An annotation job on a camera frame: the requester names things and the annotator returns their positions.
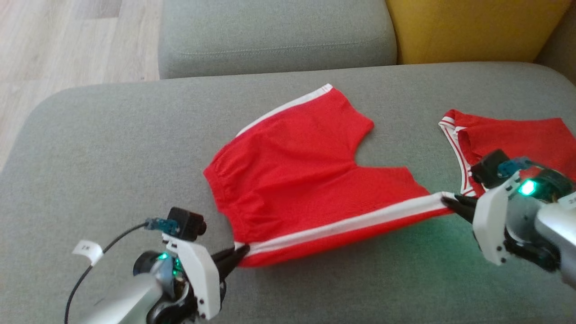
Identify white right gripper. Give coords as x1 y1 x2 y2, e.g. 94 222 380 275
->
443 173 525 266

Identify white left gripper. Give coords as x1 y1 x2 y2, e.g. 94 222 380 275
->
162 233 251 320

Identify red jersey with black letters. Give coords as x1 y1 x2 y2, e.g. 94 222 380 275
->
438 109 576 199

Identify red shorts with white stripes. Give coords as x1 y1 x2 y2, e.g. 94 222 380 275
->
203 84 458 269

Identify grey sofa seat cushion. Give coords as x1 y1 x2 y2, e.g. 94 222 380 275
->
0 62 576 324

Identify yellow sofa cushion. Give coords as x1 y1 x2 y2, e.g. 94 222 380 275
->
385 0 573 65

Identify grey sofa corner cushion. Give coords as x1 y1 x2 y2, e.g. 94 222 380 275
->
535 13 576 85

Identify grey sofa back cushion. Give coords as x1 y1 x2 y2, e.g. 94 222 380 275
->
157 0 398 81

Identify right black cable blue plug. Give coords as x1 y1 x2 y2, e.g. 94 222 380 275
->
497 156 532 178

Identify white cable label tag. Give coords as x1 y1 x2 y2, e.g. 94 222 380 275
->
72 239 104 266

